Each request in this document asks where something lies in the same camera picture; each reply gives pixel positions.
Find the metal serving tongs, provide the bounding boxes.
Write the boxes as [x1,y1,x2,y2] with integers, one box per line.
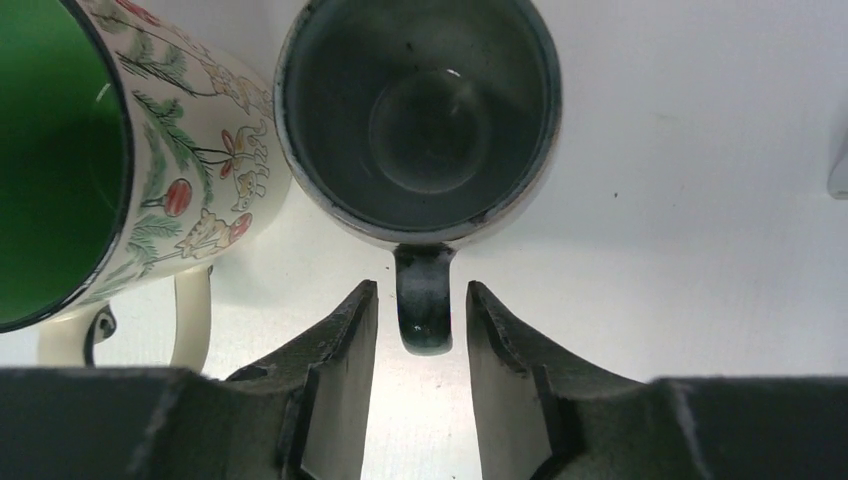
[827,135,847,200]

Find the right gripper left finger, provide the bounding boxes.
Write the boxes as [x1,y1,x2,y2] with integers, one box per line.
[1,280,378,479]

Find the floral mug green inside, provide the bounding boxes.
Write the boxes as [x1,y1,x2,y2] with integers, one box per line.
[1,1,291,371]

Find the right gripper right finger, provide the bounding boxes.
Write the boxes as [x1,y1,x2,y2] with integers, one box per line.
[466,281,847,479]

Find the dark green ceramic mug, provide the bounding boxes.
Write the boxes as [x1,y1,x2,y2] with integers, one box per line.
[273,1,563,356]

